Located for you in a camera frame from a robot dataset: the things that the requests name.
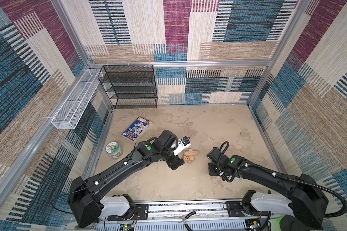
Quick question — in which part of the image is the plain wood block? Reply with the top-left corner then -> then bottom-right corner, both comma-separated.
184,149 -> 198,159

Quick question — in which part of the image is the cow picture wood block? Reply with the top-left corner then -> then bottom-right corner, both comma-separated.
184,156 -> 195,162

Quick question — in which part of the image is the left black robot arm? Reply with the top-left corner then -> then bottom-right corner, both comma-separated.
68,130 -> 190,228

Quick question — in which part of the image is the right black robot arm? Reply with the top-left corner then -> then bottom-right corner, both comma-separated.
207,142 -> 347,231

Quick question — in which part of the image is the black green gloved hand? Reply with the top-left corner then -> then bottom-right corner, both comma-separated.
268,215 -> 296,231

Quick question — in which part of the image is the blue comic book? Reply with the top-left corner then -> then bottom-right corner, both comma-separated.
122,117 -> 153,141

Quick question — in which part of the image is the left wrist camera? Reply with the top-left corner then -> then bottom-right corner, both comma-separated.
173,136 -> 191,156

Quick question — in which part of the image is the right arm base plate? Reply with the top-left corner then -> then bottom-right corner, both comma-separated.
223,200 -> 269,218

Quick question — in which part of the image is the aluminium front rail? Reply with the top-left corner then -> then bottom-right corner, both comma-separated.
63,197 -> 310,231

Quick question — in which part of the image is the black wire shelf rack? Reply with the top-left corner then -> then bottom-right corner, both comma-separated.
98,64 -> 158,109

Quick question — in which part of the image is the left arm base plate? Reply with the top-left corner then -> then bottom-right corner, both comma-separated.
131,204 -> 149,221

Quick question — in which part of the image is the white wire basket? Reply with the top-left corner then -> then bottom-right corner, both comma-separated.
51,69 -> 101,130

